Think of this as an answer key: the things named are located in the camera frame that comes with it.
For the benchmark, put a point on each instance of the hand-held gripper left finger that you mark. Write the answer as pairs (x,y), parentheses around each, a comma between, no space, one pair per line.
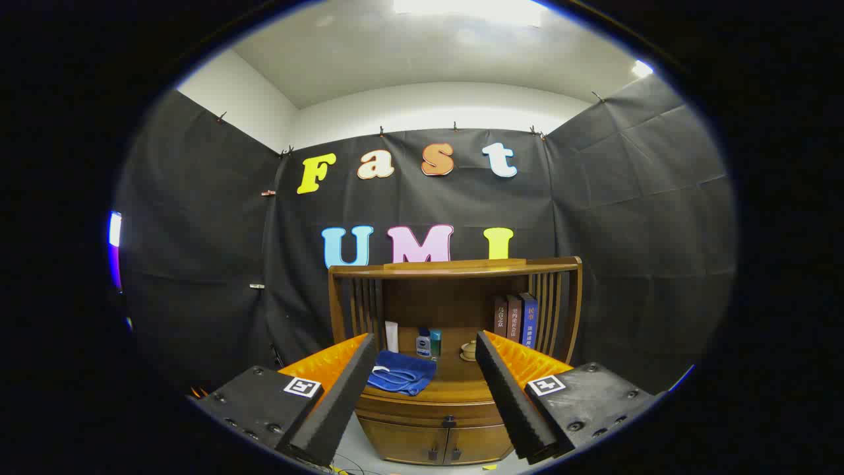
(343,402)

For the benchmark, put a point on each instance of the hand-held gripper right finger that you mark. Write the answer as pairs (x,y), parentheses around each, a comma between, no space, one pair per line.
(508,396)

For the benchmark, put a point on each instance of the wooden drawer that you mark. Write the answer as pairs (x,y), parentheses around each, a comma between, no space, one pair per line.
(409,412)

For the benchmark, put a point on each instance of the wooden countertop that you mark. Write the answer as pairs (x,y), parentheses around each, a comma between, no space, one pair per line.
(455,382)

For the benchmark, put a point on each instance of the wooden cabinet door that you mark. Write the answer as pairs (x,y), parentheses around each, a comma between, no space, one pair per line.
(402,443)
(478,445)

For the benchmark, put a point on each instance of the wooden cabinet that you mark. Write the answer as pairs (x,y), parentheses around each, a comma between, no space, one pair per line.
(428,300)

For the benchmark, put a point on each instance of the beige lidded teacup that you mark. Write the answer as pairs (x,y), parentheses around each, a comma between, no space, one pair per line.
(469,349)

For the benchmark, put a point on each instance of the blue towel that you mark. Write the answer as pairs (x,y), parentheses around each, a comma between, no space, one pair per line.
(405,373)

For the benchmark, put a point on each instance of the reddish brown book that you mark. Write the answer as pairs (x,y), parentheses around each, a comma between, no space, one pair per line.
(513,320)

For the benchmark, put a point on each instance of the blue book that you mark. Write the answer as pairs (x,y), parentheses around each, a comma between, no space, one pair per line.
(529,321)

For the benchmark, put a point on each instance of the dark brown book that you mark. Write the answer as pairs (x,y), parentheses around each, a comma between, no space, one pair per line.
(500,318)

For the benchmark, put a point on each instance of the white tube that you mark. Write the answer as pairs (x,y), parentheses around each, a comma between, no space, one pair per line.
(391,336)

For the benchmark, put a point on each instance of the teal bottle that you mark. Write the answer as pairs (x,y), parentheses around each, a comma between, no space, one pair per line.
(436,343)

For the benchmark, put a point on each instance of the white bottle with blue cap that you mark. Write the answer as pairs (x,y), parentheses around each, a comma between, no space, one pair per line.
(422,344)

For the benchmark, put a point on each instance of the black backdrop cloth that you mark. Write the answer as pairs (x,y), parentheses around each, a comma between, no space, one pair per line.
(198,231)

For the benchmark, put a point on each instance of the ceiling light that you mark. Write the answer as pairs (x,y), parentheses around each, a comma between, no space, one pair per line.
(468,10)

